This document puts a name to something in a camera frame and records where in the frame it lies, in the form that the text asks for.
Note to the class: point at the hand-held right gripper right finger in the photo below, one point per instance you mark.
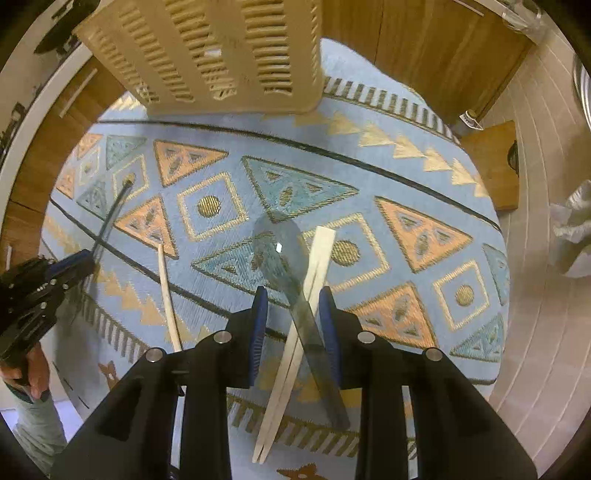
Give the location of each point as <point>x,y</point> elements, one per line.
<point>330,332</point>

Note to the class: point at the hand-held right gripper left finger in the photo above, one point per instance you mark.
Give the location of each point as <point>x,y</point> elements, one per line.
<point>258,332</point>

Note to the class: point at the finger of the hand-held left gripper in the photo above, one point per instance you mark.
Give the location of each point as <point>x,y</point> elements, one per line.
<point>74,265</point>

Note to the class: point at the dark rod with brass tip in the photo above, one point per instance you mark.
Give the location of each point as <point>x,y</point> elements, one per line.
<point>113,207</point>

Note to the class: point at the beige plastic utensil basket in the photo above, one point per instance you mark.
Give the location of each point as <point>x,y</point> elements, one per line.
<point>198,50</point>

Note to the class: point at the person's left hand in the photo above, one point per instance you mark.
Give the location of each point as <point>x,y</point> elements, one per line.
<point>27,369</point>

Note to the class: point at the patterned blue tablecloth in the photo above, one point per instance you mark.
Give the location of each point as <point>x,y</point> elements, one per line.
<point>415,286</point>

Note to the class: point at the person's leg in grey trousers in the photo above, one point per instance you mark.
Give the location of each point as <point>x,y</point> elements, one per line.
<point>39,429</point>

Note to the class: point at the white kitchen countertop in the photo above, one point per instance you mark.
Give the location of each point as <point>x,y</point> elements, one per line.
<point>41,101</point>

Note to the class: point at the wooden stool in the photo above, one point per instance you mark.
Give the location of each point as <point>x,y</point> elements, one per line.
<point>489,166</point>

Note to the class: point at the black gas stove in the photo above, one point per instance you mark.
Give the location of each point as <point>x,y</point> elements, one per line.
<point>69,27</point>

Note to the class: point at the white crumpled cloth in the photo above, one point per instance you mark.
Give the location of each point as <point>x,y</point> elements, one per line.
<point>572,230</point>

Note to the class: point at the clear plastic bag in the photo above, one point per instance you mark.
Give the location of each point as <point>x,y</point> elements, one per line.
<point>521,14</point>

